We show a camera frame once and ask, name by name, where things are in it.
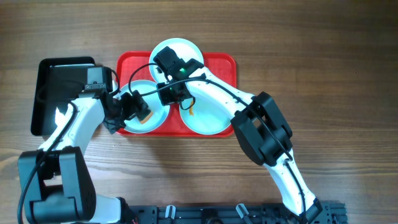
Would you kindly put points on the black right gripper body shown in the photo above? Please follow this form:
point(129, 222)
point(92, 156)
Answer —
point(169, 95)

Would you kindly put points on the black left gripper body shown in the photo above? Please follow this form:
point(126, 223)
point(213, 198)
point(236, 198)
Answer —
point(124, 109)

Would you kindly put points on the light blue plate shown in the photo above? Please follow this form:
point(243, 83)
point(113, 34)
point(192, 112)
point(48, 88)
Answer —
point(159, 112)
point(203, 117)
point(182, 47)

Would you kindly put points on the orange green sponge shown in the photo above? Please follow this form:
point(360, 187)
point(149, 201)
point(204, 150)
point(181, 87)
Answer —
point(146, 118)

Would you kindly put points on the light blue plate top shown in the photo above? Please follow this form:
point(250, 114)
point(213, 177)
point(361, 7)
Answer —
point(182, 47)

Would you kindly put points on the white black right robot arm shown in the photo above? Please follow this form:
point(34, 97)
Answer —
point(260, 127)

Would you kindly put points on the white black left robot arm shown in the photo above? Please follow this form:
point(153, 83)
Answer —
point(56, 186)

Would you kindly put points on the red plastic tray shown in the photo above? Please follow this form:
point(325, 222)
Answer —
point(221, 65)

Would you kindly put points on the black water basin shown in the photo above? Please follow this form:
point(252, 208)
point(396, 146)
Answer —
point(58, 80)

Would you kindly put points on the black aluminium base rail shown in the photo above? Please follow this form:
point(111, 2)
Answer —
point(262, 214)

